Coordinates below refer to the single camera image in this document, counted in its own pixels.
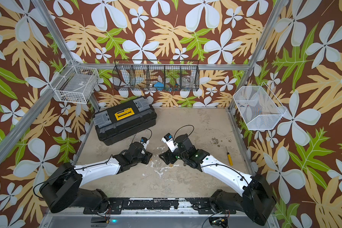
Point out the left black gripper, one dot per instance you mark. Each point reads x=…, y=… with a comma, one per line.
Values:
x=148, y=157

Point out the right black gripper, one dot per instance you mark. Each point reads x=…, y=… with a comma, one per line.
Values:
x=166, y=155

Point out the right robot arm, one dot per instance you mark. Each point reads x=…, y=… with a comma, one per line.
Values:
x=252, y=194

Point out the black plastic toolbox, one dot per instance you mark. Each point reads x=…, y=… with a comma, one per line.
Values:
x=124, y=120

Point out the blue object in basket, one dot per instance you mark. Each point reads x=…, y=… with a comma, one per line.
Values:
x=159, y=86

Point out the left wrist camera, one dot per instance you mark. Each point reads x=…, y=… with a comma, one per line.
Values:
x=144, y=141

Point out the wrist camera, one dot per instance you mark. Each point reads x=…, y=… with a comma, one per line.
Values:
x=144, y=141
x=168, y=139

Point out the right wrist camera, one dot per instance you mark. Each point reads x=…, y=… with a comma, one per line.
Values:
x=168, y=139

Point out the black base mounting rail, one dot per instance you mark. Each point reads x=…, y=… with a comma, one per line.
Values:
x=117, y=206

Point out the yellow handled screwdriver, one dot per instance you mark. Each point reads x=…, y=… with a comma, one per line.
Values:
x=229, y=157

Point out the black wire shelf basket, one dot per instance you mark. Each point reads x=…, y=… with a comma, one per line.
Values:
x=176, y=75

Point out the white wire basket left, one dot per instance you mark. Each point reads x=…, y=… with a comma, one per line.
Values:
x=75, y=83

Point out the white wire basket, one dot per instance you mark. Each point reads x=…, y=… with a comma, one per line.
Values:
x=259, y=107
x=75, y=83

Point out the white wire basket right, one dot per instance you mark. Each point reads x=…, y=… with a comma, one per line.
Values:
x=259, y=107

